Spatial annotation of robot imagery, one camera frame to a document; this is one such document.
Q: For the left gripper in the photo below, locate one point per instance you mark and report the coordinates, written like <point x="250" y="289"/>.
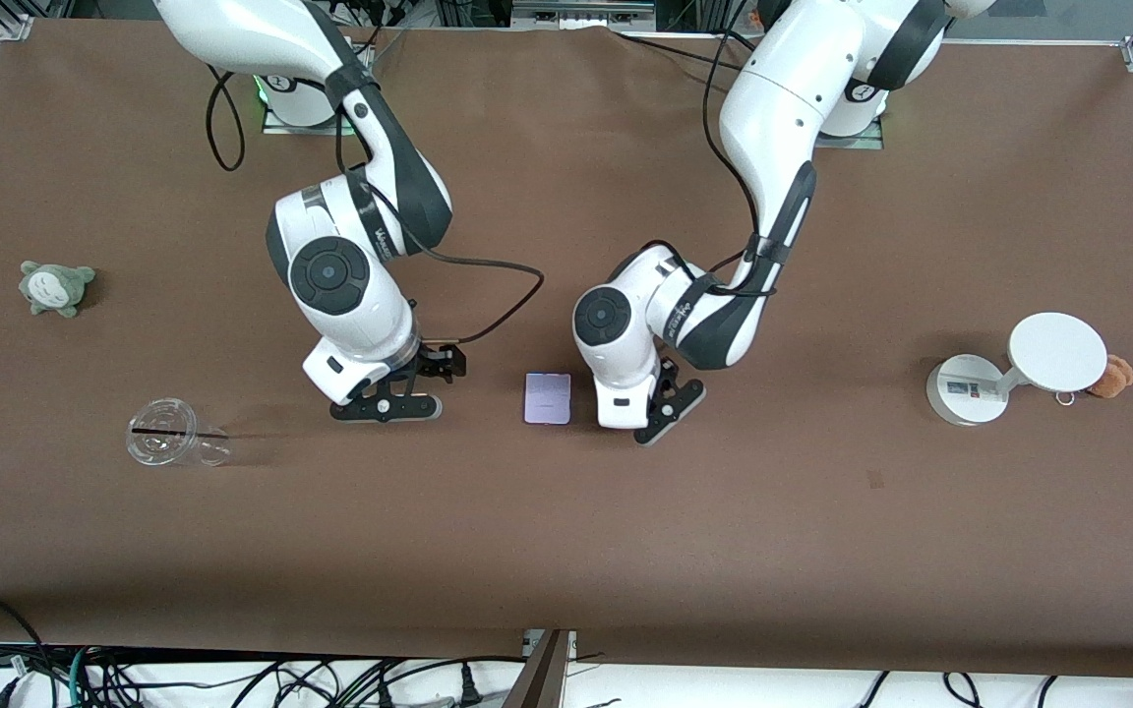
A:
<point x="666" y="384"/>

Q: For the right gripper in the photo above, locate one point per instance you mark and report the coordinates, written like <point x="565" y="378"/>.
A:
<point x="436" y="364"/>

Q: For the purple square card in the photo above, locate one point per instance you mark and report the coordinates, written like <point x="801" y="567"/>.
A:
<point x="547" y="398"/>

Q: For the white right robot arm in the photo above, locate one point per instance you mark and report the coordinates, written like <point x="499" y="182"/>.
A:
<point x="330" y="275"/>

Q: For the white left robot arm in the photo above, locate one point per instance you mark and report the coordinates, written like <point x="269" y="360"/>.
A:
<point x="783" y="98"/>

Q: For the clear plastic cup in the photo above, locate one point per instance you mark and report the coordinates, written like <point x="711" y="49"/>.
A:
<point x="168" y="433"/>

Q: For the black straw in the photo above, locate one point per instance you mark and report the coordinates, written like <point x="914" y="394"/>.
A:
<point x="163" y="431"/>

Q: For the black power plug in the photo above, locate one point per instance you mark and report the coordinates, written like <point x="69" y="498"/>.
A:
<point x="468" y="688"/>

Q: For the grey Totoro plush toy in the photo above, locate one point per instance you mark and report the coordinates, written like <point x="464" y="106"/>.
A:
<point x="55" y="288"/>

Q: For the white round-top stand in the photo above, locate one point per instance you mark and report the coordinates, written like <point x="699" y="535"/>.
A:
<point x="1056" y="352"/>

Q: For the brown plush bear toy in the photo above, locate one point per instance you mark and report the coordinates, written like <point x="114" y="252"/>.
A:
<point x="1112" y="377"/>

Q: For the table support post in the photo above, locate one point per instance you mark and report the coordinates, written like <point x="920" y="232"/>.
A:
<point x="542" y="674"/>

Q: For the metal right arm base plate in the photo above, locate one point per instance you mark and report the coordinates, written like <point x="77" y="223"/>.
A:
<point x="276" y="126"/>

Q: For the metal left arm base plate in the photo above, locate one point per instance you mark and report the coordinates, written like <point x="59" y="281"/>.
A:
<point x="866" y="143"/>

